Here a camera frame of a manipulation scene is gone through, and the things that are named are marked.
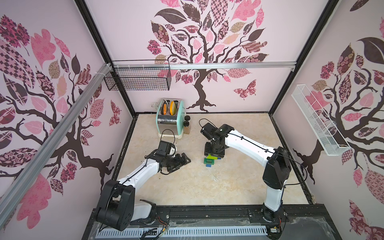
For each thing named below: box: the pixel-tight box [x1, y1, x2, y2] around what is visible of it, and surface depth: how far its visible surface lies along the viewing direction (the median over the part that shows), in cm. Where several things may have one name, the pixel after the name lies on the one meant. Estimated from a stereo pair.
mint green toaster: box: [155, 98, 186, 139], surface depth 100 cm
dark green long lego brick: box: [203, 158, 215, 165], surface depth 89 cm
